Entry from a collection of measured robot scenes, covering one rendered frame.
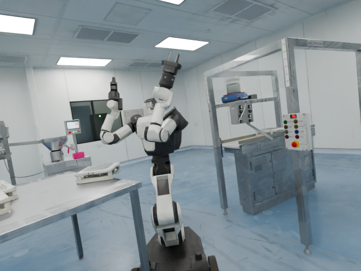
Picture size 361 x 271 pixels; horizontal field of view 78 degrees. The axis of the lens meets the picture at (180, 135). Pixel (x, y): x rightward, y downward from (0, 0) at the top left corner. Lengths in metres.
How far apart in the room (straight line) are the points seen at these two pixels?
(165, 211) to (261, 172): 1.47
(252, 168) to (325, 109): 3.39
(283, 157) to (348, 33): 3.33
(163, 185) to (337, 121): 4.56
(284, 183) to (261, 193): 0.40
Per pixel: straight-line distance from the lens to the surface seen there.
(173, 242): 1.83
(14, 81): 6.69
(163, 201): 1.54
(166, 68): 1.42
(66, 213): 1.21
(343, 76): 5.58
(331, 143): 5.74
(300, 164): 1.89
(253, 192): 2.64
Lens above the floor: 1.16
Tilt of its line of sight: 4 degrees down
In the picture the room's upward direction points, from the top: 8 degrees counter-clockwise
